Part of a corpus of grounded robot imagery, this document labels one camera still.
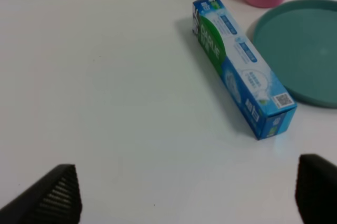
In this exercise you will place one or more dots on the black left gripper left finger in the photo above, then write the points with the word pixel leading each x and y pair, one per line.
pixel 54 198

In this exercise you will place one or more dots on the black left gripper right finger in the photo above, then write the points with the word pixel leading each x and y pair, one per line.
pixel 315 191

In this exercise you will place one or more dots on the green round plate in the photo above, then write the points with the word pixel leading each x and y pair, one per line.
pixel 298 41

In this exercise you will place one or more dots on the blue toothpaste box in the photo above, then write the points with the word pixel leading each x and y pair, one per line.
pixel 260 96

